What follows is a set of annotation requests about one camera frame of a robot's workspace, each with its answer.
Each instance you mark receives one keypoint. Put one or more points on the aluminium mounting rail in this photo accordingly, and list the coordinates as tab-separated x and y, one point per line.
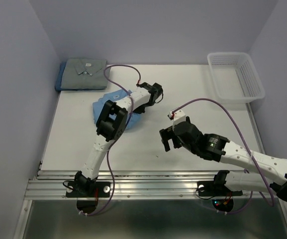
152	184

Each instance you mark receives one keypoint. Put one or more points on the folded dark blue shirt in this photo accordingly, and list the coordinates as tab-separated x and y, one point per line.
58	82

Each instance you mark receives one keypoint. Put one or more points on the folded grey shirt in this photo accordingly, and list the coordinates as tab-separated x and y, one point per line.
83	74

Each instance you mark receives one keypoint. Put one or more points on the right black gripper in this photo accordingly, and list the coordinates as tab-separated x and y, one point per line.
166	134

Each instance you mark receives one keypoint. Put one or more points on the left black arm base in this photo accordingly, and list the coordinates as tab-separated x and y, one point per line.
99	190

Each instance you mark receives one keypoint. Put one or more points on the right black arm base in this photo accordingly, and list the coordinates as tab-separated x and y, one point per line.
209	189

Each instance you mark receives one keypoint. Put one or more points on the white plastic basket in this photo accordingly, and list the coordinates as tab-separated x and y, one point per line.
235	78

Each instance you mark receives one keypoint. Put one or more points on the light blue long sleeve shirt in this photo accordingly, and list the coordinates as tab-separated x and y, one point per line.
107	100

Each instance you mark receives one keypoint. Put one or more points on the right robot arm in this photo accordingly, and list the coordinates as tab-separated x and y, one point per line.
264	174

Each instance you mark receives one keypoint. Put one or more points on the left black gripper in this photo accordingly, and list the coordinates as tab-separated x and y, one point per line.
139	111

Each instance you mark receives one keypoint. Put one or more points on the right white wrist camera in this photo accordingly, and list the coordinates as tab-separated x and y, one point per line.
177	117

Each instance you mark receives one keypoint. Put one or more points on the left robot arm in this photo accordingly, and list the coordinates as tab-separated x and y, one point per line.
110	126

